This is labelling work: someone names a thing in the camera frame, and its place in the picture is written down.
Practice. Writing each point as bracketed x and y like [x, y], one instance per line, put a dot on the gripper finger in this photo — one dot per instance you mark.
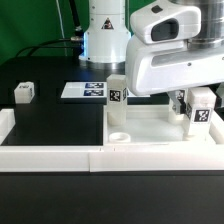
[220, 96]

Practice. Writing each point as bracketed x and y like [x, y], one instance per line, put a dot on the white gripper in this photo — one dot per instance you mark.
[176, 44]

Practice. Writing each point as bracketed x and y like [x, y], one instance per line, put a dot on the white square table top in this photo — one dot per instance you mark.
[157, 125]

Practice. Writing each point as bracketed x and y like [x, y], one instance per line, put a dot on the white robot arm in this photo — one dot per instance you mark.
[106, 39]

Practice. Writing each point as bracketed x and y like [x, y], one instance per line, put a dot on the white U-shaped fence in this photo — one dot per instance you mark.
[105, 158]

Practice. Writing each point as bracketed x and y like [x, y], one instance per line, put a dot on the white tag sheet with markers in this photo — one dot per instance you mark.
[76, 90]

